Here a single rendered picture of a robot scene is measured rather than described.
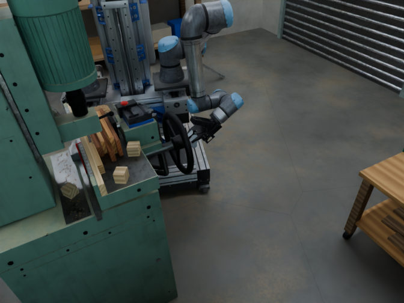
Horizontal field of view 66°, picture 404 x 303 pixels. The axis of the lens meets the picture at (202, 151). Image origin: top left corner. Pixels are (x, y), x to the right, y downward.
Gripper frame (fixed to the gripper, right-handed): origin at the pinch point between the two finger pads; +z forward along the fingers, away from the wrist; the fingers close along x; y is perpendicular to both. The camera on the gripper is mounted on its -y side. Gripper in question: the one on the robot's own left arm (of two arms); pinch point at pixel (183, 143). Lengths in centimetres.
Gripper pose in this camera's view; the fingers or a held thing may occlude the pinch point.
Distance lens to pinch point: 149.7
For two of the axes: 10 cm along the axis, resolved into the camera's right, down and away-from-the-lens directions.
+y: 4.8, 5.1, 7.1
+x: -4.7, -5.4, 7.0
